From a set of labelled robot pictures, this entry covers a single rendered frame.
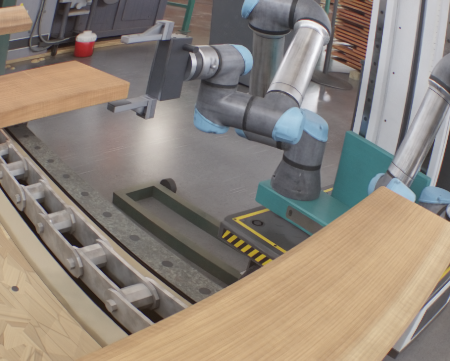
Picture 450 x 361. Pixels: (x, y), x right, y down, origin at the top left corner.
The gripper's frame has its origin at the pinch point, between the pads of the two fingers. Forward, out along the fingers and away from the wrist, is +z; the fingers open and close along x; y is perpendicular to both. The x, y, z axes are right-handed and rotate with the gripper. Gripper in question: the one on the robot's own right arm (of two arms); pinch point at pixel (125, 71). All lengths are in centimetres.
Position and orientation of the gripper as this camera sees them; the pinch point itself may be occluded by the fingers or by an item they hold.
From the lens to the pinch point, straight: 98.6
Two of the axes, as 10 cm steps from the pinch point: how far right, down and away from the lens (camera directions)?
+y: 7.2, 4.1, -5.6
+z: -6.7, 2.0, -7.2
